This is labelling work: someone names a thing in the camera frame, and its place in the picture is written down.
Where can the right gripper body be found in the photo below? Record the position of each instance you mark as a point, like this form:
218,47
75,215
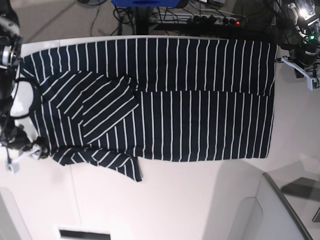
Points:
14,137

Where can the blue bin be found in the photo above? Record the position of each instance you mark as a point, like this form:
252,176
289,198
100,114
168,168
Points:
145,3

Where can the white power strip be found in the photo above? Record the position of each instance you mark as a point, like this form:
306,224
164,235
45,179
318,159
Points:
186,18

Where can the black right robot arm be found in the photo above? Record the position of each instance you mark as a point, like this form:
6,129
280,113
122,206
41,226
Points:
10,59

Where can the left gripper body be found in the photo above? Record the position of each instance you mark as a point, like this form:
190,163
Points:
305,24

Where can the black table leg post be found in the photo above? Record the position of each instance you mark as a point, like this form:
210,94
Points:
142,16

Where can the navy white striped t-shirt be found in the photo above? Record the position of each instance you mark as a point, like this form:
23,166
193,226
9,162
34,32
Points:
182,100

